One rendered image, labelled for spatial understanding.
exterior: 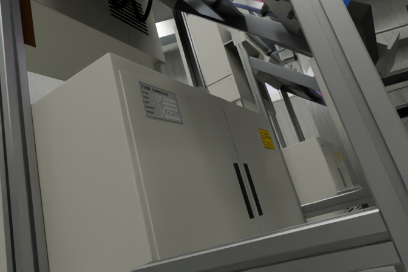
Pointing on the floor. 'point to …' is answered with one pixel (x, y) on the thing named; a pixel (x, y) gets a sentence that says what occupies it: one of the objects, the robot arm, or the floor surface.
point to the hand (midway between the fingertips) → (266, 13)
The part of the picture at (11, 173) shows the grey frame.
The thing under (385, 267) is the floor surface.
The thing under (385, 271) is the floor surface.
